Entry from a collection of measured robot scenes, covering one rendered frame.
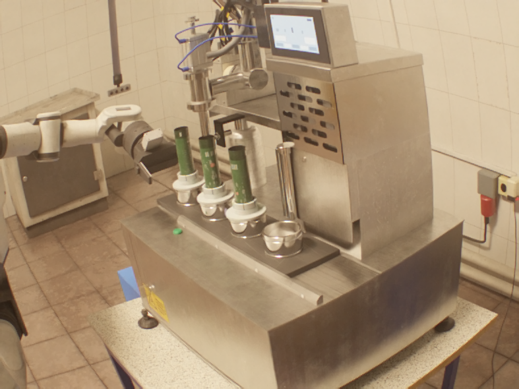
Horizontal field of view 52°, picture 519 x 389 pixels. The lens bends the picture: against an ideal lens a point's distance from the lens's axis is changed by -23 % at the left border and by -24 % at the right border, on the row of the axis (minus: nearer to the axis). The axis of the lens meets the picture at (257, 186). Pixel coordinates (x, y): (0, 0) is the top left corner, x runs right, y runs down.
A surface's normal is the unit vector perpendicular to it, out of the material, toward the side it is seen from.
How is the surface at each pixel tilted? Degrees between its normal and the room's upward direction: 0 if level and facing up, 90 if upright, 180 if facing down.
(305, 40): 90
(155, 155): 105
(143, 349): 0
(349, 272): 0
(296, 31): 90
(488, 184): 90
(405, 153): 90
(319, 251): 0
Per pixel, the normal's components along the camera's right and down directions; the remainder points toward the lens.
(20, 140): 0.89, 0.05
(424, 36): -0.83, 0.30
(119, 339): -0.13, -0.92
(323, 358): 0.54, 0.24
